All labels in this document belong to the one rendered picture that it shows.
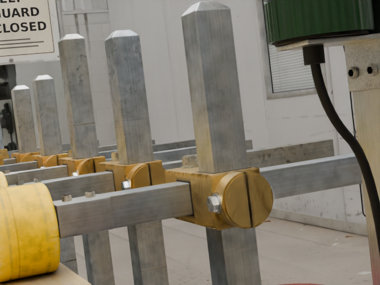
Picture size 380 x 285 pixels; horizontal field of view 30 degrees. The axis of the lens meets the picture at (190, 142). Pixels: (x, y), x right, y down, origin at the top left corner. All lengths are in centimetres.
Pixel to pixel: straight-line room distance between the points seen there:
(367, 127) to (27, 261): 31
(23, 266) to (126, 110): 31
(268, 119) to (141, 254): 511
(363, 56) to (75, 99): 73
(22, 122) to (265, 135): 456
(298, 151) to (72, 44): 38
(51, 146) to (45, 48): 161
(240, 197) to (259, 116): 548
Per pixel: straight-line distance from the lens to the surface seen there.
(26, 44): 293
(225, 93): 64
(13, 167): 138
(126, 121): 87
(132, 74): 87
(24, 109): 160
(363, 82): 43
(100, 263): 113
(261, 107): 604
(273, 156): 100
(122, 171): 87
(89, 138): 111
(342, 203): 522
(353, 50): 44
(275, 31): 40
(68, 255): 138
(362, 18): 40
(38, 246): 61
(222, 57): 64
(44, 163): 134
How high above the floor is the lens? 103
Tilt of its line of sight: 3 degrees down
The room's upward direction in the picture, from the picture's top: 7 degrees counter-clockwise
